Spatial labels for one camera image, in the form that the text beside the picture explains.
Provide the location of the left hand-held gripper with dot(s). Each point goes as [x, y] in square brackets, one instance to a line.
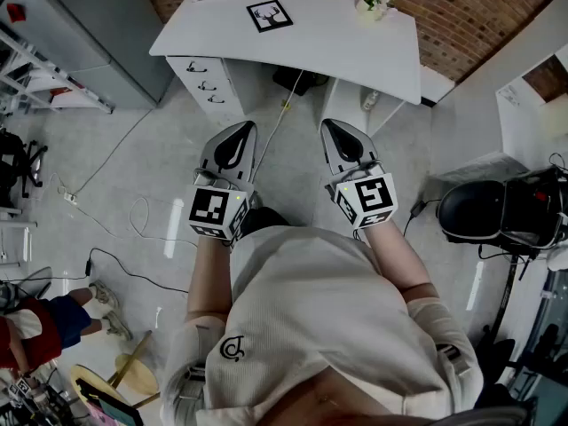
[213, 211]

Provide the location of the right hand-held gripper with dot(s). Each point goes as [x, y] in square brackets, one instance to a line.
[373, 198]

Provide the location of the framed deer picture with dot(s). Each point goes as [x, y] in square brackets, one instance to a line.
[270, 16]

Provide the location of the person's right forearm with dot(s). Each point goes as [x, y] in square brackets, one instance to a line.
[399, 260]

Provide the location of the person's left forearm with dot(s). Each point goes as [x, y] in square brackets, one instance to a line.
[208, 278]

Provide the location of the white drawer cabinet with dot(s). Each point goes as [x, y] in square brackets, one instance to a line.
[199, 82]

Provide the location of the black box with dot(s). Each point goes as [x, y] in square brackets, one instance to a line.
[288, 78]

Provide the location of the person's black trousers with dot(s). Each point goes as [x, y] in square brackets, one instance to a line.
[262, 220]

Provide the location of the black rounded equipment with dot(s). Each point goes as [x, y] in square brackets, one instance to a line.
[475, 211]

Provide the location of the person's white ribbed shirt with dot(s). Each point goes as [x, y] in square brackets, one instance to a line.
[310, 309]

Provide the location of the white floor power strip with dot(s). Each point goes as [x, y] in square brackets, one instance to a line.
[69, 199]

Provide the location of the round wooden stool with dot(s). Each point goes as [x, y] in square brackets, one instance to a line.
[137, 380]

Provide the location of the white flowers in white pot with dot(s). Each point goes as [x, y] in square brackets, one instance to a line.
[372, 2]

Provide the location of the white shelf rack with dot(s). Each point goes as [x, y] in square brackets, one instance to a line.
[57, 82]

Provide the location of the black office chair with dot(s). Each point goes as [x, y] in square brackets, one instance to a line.
[11, 158]

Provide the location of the grey metal cabinet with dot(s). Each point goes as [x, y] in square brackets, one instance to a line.
[89, 29]

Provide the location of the red item on cabinet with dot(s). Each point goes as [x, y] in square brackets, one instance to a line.
[15, 13]

